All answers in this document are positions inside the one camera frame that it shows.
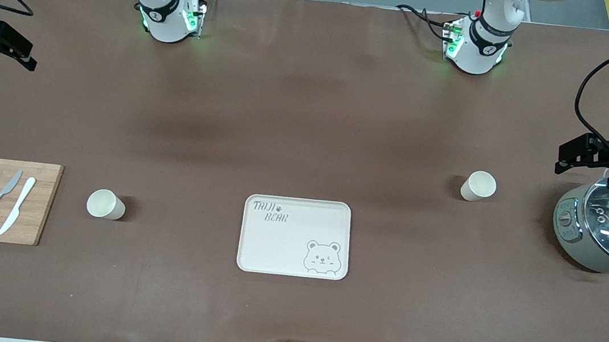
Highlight brown table mat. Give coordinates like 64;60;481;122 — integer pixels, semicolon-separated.
0;0;609;342

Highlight white plastic knife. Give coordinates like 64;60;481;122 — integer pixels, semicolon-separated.
0;174;37;239

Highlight green cooking pot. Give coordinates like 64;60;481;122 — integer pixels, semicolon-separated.
547;180;609;281

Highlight white plastic cup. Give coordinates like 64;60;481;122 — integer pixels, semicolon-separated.
85;187;128;222
459;169;498;205

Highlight black left arm base cable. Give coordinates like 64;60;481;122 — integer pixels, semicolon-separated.
393;3;456;43

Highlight white bear print tray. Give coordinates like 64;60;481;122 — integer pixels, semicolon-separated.
235;191;355;283

